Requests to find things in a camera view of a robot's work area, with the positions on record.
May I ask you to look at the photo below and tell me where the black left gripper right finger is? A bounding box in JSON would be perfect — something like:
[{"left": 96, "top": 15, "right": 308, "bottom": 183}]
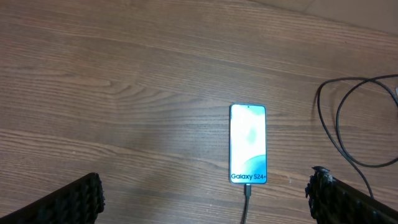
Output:
[{"left": 305, "top": 166, "right": 397, "bottom": 224}]

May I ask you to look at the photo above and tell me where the black USB charging cable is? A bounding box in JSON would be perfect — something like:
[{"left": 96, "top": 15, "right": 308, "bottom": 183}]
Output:
[{"left": 241, "top": 73, "right": 398, "bottom": 224}]

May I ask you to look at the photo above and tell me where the Samsung Galaxy smartphone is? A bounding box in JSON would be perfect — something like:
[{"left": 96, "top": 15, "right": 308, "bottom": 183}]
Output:
[{"left": 229, "top": 103, "right": 267, "bottom": 184}]

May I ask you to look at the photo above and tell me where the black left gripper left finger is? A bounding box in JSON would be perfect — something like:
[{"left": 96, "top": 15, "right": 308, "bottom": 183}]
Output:
[{"left": 1, "top": 172, "right": 105, "bottom": 224}]

